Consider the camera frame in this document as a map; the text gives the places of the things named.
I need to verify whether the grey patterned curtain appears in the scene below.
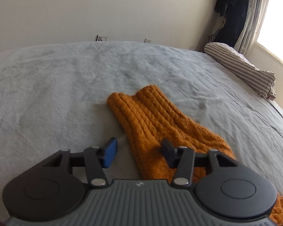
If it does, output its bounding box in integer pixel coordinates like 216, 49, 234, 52
234, 0, 267, 55

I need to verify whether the white wall socket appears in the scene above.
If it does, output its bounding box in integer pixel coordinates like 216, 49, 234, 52
95, 35, 108, 42
144, 38, 152, 43

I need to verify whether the orange cable knit cardigan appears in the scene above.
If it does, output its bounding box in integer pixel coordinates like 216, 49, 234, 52
106, 85, 283, 225

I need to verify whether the black hanging coat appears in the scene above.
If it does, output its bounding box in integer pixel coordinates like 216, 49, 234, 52
213, 0, 249, 47

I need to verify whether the striped grey pillow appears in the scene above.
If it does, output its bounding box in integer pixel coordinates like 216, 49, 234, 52
204, 42, 276, 100

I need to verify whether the grey bed sheet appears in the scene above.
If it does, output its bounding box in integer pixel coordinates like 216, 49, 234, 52
0, 42, 283, 220

